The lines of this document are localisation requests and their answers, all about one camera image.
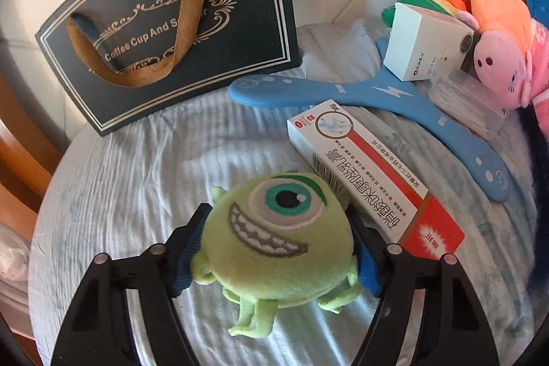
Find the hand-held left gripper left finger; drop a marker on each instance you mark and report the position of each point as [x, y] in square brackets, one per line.
[188, 254]

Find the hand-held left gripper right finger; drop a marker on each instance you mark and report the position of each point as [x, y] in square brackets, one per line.
[366, 267]

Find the green one-eyed monster plush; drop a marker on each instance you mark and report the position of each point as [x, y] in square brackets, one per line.
[266, 246]

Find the white red medicine box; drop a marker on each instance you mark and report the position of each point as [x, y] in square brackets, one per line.
[364, 177]

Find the pale blue wrinkled tablecloth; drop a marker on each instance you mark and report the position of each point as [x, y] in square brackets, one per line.
[128, 177]

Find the clear plastic bag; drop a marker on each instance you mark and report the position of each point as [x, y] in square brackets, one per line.
[13, 254]

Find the blue boomerang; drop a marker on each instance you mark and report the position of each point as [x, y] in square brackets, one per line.
[300, 91]

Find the brown wooden furniture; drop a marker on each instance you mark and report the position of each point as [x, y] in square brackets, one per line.
[21, 160]

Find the clear plastic box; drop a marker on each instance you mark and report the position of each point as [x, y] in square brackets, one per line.
[467, 100]

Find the white square carton box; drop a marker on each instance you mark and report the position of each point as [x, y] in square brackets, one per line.
[416, 44]

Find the pink pig plush orange dress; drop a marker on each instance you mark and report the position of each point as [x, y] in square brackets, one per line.
[497, 61]

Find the dark navy gift bag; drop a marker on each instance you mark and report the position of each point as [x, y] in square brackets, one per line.
[240, 6]

